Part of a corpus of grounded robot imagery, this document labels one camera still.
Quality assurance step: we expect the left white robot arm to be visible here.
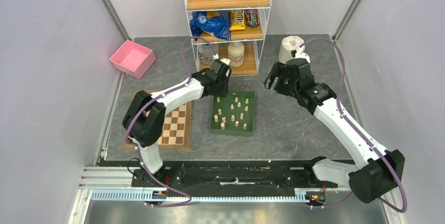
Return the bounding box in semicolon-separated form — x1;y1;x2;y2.
122;59;231;187

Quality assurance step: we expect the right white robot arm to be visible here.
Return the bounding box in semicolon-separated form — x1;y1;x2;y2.
264;58;405;204

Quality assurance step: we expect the wooden chess board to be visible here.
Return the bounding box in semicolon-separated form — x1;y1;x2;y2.
122;90;194;152

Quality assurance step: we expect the white toilet paper roll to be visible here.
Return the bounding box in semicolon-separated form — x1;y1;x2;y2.
278;36;305;63

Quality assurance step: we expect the grey patterned mug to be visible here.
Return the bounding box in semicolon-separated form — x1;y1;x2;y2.
197;44;219;65

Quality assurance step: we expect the green metal tray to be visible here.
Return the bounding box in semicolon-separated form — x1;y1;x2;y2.
209;90;255;137

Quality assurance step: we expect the white patterned bottle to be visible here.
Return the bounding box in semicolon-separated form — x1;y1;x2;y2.
228;41;245;67

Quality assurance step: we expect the brown candy bag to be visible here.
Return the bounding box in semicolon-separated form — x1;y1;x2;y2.
245;9;260;28

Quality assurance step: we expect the blue snack bag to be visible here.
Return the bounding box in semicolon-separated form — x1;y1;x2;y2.
189;10;231;40

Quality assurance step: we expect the yellow candy bag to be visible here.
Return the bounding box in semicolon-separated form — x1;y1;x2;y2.
229;9;246;31

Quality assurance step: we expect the pink plastic bin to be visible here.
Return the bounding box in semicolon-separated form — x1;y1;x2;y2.
109;40;156;79

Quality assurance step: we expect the white wire wooden shelf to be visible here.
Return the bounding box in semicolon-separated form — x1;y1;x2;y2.
183;0;272;76

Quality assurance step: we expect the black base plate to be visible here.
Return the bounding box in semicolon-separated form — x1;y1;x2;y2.
132;160;338;190

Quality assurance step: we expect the aluminium rail frame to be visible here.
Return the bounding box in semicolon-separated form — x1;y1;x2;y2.
69;159;402;223

